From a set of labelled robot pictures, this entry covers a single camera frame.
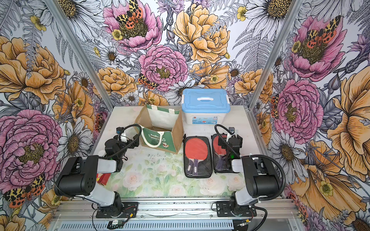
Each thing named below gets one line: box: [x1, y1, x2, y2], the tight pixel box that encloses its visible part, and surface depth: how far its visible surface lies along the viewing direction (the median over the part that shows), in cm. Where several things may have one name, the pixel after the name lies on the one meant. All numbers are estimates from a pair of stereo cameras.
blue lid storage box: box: [181, 88, 231, 125], surface depth 104 cm
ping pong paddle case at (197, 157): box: [182, 134, 213, 179], surface depth 93 cm
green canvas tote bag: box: [134, 103, 185, 155], surface depth 92 cm
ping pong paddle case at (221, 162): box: [211, 133, 233, 174], surface depth 92 cm
